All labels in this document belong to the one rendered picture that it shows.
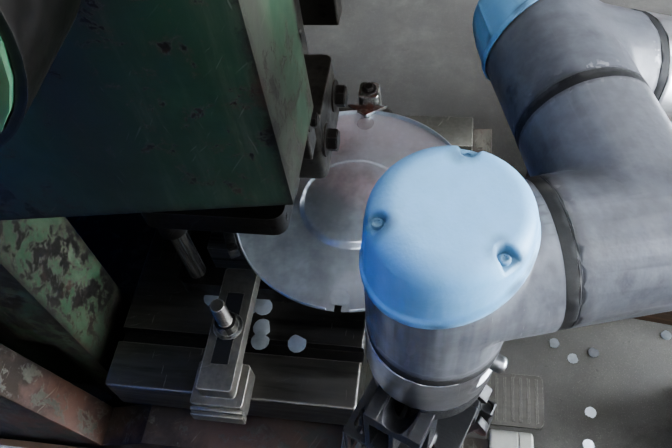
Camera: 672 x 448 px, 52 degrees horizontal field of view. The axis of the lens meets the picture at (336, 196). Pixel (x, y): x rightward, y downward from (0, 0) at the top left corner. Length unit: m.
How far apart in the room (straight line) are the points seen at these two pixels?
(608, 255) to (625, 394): 1.30
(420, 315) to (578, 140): 0.12
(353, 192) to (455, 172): 0.54
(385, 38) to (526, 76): 1.81
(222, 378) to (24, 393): 0.24
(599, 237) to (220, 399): 0.56
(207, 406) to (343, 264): 0.22
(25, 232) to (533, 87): 0.53
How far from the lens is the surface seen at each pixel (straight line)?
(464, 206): 0.29
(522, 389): 1.40
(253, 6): 0.39
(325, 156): 0.69
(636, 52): 0.43
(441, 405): 0.40
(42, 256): 0.78
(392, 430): 0.42
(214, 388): 0.78
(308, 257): 0.80
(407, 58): 2.13
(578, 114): 0.37
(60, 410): 0.94
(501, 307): 0.31
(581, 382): 1.60
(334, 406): 0.81
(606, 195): 0.33
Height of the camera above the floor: 1.46
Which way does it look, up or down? 54 degrees down
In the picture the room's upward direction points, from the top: 10 degrees counter-clockwise
